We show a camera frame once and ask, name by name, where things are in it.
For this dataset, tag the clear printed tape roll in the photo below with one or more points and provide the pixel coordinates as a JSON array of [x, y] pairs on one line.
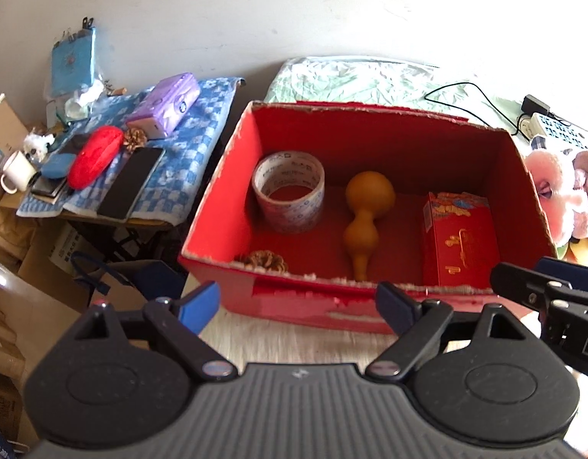
[[294, 217]]

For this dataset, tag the red patterned gift box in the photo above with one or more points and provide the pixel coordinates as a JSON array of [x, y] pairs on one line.
[[466, 244]]

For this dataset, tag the light green bed sheet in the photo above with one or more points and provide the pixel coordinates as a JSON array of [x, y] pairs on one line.
[[370, 81]]

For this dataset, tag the red oval case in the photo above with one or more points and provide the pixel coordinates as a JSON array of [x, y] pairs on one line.
[[95, 155]]

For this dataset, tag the yellow plush toy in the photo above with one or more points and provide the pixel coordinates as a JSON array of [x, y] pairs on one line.
[[583, 248]]

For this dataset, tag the brown pinecone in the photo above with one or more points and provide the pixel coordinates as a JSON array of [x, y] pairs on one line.
[[135, 138], [263, 260]]

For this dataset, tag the purple tissue pack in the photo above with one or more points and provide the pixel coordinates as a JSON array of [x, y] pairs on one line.
[[167, 103]]

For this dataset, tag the printed cardboard box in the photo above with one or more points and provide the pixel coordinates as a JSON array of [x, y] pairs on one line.
[[50, 267]]

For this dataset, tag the blue plaid plush toy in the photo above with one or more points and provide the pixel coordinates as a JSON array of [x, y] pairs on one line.
[[538, 143]]

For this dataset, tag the small white figurine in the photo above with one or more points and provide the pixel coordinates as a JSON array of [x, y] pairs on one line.
[[38, 142]]

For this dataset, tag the black binder clip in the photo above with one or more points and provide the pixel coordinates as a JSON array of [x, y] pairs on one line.
[[88, 23]]

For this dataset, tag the black power adapter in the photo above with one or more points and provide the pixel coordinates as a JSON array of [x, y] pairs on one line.
[[535, 104]]

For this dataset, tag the red cardboard box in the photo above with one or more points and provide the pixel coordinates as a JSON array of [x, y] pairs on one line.
[[370, 153]]

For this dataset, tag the small blue pouch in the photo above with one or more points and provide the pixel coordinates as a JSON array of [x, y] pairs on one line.
[[57, 166]]

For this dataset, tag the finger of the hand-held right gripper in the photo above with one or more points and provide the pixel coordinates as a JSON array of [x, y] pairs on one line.
[[576, 275], [519, 282]]

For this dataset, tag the black phone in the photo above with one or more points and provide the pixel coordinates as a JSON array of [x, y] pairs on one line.
[[131, 184]]

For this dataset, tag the folding table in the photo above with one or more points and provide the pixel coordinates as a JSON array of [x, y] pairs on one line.
[[145, 222]]

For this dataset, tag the blue checkered cloth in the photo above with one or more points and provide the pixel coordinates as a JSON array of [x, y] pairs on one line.
[[198, 143]]

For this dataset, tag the orange gourd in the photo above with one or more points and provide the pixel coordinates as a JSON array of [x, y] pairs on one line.
[[368, 196]]

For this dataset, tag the pink white bunny plush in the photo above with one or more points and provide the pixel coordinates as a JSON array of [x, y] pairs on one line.
[[557, 186]]

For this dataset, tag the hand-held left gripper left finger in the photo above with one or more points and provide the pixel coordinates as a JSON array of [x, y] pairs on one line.
[[200, 301]]

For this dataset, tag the black wallet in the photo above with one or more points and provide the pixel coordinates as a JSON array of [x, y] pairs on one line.
[[47, 187]]

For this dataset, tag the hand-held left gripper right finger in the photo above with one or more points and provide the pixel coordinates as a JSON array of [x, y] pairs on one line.
[[394, 306]]

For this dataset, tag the crumpled clear plastic wrap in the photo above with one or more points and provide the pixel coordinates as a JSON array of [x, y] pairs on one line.
[[81, 100]]

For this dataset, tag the white mug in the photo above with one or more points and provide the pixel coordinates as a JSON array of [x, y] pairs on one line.
[[19, 172]]

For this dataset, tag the white blue power strip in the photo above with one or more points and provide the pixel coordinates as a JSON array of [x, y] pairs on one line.
[[562, 130]]

